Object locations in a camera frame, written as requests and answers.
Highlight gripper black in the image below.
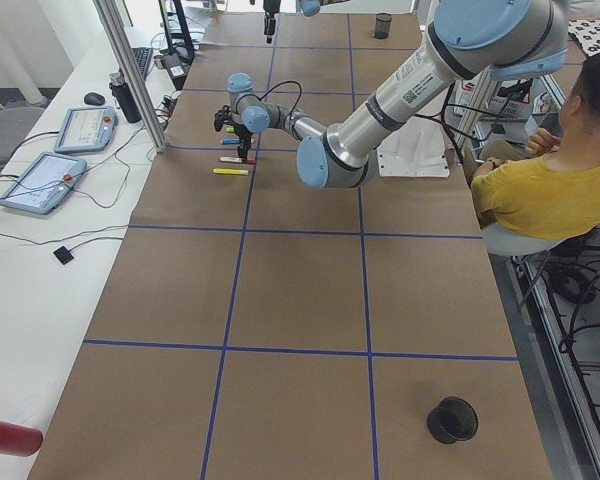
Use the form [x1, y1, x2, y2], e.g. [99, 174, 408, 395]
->
[233, 123, 253, 163]
[263, 0, 280, 44]

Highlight red white whiteboard marker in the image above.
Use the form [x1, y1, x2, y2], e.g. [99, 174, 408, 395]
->
[219, 156, 256, 165]

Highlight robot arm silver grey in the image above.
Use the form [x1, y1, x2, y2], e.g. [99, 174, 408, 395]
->
[214, 1, 571, 188]
[263, 0, 347, 44]

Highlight teach pendant far blue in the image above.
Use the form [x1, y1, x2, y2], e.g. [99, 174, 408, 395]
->
[54, 105, 117, 154]

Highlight teach pendant blue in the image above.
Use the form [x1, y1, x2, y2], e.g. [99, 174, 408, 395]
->
[54, 105, 117, 154]
[0, 152, 87, 215]

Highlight teach pendant near blue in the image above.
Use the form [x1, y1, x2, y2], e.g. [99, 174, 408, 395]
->
[0, 152, 87, 215]

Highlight yellow highlighter pen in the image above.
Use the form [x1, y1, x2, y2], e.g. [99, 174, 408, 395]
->
[212, 168, 250, 176]

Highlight black mesh cup right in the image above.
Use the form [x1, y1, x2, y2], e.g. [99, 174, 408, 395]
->
[373, 13, 392, 39]

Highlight black mesh cup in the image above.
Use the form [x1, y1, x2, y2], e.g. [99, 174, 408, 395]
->
[426, 396, 479, 445]
[373, 13, 392, 39]

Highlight black keyboard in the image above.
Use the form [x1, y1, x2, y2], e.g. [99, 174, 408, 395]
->
[132, 47, 154, 79]

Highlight black water bottle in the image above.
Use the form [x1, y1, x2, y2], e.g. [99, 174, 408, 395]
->
[109, 71, 141, 124]

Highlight black computer mouse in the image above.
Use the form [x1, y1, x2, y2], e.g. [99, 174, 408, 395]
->
[83, 92, 106, 106]

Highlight small black sensor box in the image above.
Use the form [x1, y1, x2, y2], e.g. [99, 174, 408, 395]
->
[53, 246, 74, 265]

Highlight person in yellow shirt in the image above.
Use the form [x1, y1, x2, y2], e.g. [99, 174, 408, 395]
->
[465, 53, 600, 240]

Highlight black mesh cup left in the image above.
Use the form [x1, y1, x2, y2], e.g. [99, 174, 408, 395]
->
[426, 396, 479, 445]

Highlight red bottle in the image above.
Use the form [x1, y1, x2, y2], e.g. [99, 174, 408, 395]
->
[0, 420, 43, 457]

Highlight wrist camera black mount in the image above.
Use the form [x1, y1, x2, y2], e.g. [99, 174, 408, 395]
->
[214, 105, 234, 132]

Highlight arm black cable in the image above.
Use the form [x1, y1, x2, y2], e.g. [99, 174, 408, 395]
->
[254, 81, 304, 126]

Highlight aluminium frame post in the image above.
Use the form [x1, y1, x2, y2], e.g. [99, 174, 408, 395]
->
[93, 0, 166, 153]

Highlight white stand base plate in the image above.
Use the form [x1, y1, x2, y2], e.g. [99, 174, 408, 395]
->
[377, 126, 450, 178]

